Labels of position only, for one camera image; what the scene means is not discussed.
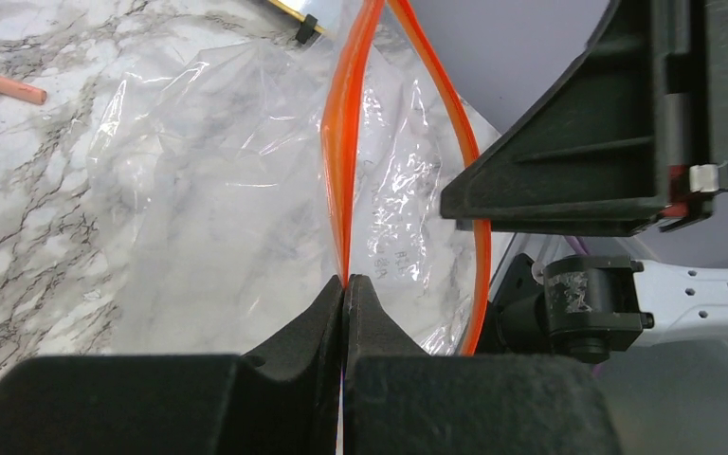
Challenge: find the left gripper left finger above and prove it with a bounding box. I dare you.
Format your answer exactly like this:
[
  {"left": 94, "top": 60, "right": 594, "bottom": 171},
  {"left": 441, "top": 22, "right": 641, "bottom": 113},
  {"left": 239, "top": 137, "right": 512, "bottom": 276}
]
[{"left": 0, "top": 278, "right": 343, "bottom": 454}]

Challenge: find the white marker pink cap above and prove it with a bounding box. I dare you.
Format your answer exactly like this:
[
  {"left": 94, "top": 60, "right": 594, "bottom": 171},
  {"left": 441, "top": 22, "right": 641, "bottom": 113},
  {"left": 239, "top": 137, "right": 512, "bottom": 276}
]
[{"left": 0, "top": 76, "right": 47, "bottom": 105}]

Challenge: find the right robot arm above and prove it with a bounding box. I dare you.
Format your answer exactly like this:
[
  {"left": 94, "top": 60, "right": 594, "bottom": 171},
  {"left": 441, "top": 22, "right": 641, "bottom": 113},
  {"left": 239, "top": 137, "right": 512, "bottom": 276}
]
[{"left": 441, "top": 1, "right": 728, "bottom": 364}]

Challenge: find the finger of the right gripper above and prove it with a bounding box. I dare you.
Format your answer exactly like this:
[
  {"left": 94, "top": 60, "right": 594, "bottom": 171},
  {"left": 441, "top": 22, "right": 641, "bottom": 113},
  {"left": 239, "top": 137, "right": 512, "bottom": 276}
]
[{"left": 440, "top": 1, "right": 728, "bottom": 237}]

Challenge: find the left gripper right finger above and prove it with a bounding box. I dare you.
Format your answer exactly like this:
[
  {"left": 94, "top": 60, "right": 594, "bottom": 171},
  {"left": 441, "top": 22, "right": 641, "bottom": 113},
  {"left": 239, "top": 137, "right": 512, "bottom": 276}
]
[{"left": 343, "top": 275, "right": 622, "bottom": 454}]

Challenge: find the small whiteboard wooden frame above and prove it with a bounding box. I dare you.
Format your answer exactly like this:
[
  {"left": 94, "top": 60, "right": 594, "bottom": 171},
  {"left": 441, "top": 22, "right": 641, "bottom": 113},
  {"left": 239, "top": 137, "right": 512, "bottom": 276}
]
[{"left": 269, "top": 0, "right": 341, "bottom": 45}]

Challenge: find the clear zip bag orange zipper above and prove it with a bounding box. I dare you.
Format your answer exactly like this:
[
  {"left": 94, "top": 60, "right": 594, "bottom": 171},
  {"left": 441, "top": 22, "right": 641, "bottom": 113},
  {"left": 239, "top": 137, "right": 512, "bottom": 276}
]
[{"left": 89, "top": 1, "right": 497, "bottom": 355}]

